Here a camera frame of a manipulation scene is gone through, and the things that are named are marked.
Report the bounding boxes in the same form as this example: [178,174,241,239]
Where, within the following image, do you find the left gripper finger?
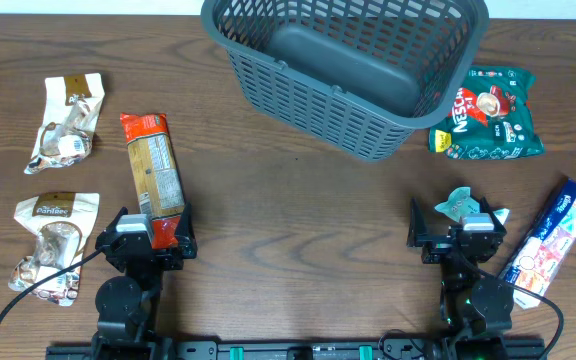
[105,207,128,234]
[174,203,196,249]

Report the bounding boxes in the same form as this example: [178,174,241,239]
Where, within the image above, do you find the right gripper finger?
[407,198,427,247]
[479,197,501,226]

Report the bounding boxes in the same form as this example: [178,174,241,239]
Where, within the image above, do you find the mint green wipes pack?
[434,187,510,225]

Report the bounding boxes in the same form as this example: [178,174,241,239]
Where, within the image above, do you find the orange biscuit packet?
[120,113,186,249]

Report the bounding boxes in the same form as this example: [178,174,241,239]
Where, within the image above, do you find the green Nescafe coffee bag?
[428,65,545,160]

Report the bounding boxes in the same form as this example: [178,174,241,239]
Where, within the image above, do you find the pantree snack pouch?
[8,192,100,292]
[24,73,105,175]

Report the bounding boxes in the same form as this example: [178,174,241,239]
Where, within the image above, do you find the grey plastic basket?
[201,0,489,162]

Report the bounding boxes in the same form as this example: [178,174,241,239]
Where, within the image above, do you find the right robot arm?
[407,200,513,359]

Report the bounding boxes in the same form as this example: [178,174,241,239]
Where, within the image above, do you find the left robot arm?
[92,205,197,360]

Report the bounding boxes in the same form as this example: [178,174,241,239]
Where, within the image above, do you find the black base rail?
[45,337,548,360]

